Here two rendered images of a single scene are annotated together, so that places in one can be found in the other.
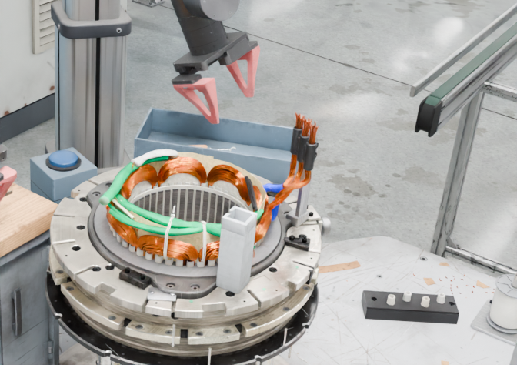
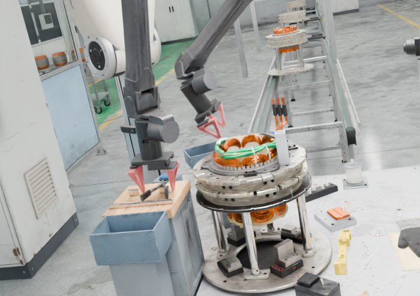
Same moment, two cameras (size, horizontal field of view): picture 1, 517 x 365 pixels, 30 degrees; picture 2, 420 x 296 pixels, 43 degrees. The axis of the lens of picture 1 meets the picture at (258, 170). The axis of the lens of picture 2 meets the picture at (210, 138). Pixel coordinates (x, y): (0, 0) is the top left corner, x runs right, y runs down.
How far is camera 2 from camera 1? 0.69 m
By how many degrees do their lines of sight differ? 20
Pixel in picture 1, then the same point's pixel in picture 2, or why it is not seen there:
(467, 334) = (345, 192)
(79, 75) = not seen: hidden behind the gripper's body
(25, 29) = (30, 207)
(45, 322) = (195, 238)
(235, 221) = (280, 133)
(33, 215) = (182, 185)
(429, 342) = (334, 199)
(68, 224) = (205, 175)
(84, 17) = not seen: hidden behind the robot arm
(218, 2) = (210, 82)
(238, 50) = (217, 105)
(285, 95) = not seen: hidden behind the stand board
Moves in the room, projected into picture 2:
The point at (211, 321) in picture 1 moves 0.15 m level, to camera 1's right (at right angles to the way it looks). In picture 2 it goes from (285, 178) to (335, 163)
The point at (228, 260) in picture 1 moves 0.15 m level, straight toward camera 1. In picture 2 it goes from (281, 151) to (310, 165)
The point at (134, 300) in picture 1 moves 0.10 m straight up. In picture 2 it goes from (257, 178) to (250, 141)
